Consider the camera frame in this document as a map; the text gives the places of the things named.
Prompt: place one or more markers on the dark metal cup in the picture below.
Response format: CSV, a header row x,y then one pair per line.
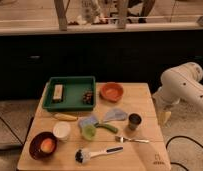
x,y
134,121

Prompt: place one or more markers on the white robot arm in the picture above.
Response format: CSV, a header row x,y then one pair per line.
x,y
180,82

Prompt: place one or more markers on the orange fruit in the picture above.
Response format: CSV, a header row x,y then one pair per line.
x,y
47,145

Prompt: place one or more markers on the tan wooden block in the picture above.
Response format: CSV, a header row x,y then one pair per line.
x,y
58,93

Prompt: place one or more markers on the white cup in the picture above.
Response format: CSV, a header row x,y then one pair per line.
x,y
61,130

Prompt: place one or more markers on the green plastic tray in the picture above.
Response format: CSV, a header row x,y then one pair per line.
x,y
73,89

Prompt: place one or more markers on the dark brown bowl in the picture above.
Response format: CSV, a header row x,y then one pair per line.
x,y
34,148

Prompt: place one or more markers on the dark pine cone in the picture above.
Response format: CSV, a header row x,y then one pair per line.
x,y
88,97

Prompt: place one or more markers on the green cup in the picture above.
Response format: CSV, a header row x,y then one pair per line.
x,y
88,132

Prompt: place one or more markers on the orange bowl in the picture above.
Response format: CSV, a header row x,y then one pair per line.
x,y
111,91

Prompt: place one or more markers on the light blue spatula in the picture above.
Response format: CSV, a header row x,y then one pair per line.
x,y
115,114

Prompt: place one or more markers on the green vegetable toy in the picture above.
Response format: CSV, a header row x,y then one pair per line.
x,y
108,127

